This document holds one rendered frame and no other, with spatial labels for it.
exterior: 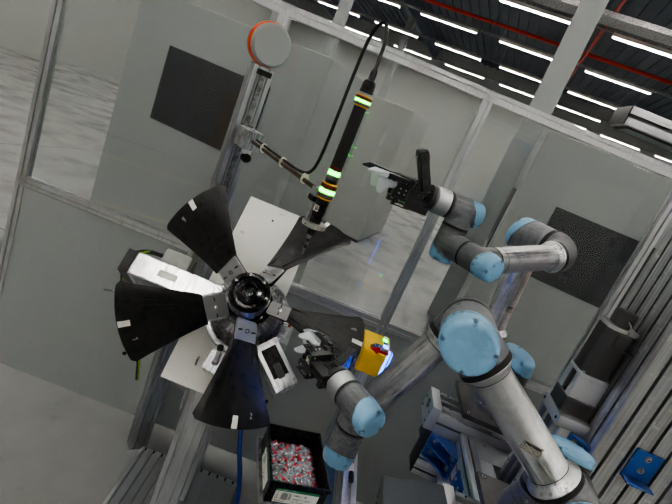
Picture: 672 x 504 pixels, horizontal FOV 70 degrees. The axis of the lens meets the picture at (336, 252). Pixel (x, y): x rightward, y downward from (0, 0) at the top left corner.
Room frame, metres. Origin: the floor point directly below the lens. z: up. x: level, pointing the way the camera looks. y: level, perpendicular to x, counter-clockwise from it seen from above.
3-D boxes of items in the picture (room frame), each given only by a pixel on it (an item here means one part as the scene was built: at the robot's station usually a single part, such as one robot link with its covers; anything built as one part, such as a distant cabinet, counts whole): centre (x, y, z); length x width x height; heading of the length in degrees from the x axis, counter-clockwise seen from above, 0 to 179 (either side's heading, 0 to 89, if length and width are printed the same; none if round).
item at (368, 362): (1.58, -0.26, 1.02); 0.16 x 0.10 x 0.11; 2
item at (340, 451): (0.98, -0.19, 1.08); 0.11 x 0.08 x 0.11; 171
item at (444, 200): (1.34, -0.21, 1.64); 0.08 x 0.05 x 0.08; 12
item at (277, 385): (1.30, 0.04, 0.98); 0.20 x 0.16 x 0.20; 2
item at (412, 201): (1.32, -0.13, 1.63); 0.12 x 0.08 x 0.09; 102
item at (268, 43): (1.84, 0.52, 1.88); 0.17 x 0.15 x 0.16; 92
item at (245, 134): (1.77, 0.46, 1.54); 0.10 x 0.07 x 0.08; 37
